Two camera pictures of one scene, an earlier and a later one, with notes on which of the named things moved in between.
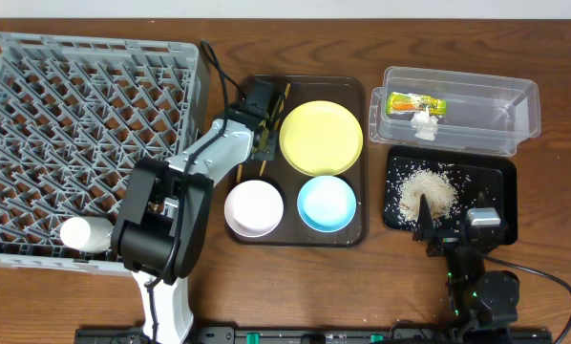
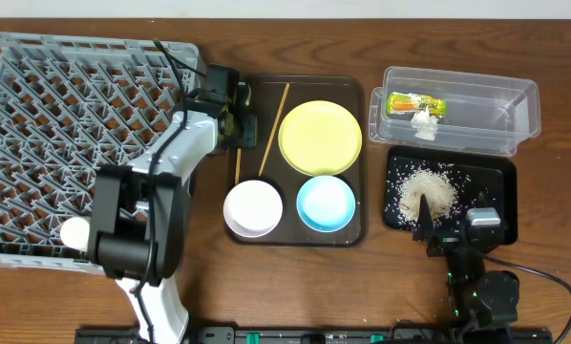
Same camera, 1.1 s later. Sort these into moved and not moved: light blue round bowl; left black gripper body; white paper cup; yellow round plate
Moved: left black gripper body
Not moved: white paper cup; light blue round bowl; yellow round plate
